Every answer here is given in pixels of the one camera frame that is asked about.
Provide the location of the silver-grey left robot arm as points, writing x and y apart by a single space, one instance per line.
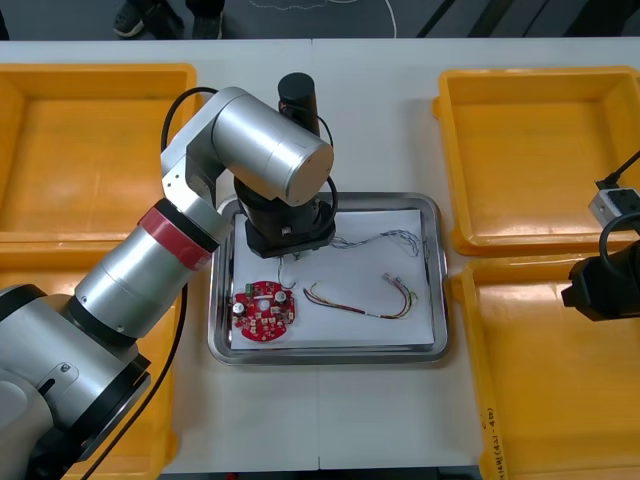
250 135

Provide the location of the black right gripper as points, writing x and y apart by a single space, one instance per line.
615 290

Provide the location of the white paper sheet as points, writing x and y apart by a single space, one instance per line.
350 280

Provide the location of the person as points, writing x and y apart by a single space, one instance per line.
127 22

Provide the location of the yellow-orange plastic bin with handwriting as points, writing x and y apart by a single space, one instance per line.
540 400

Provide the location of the round red circuit board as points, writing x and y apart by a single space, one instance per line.
260 325

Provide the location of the steel tray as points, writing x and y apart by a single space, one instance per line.
440 300

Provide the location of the silver-grey right robot arm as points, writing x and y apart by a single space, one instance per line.
612 202

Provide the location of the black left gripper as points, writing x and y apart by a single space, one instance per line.
290 244

